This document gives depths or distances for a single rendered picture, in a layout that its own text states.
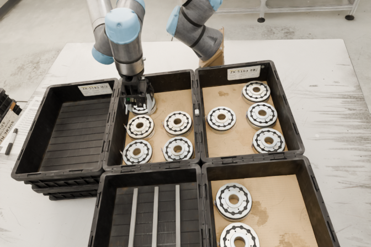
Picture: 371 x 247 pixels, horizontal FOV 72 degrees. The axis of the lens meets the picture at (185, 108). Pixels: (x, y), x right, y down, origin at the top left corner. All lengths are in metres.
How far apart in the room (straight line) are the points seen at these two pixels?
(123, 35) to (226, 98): 0.55
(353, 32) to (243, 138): 2.14
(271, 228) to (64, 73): 1.29
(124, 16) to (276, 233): 0.68
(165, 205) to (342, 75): 0.98
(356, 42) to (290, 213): 2.17
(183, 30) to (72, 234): 0.86
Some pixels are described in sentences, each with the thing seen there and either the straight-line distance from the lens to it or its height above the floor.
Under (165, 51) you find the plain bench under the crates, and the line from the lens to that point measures 1.47.
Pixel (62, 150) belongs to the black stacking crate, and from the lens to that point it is 1.07.
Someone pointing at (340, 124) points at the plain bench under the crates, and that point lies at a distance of 1.19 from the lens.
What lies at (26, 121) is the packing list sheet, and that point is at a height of 0.70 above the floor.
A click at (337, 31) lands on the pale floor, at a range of 2.87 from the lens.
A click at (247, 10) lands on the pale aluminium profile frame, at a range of 2.80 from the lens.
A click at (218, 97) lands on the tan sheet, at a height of 0.83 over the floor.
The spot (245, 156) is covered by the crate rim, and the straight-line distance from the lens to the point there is 0.77.
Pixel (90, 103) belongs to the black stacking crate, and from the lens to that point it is 1.16.
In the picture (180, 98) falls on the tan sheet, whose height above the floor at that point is 0.83.
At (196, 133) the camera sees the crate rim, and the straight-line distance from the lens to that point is 0.82.
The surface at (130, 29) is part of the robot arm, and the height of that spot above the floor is 1.30.
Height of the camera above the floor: 1.61
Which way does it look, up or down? 51 degrees down
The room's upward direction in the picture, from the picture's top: 12 degrees counter-clockwise
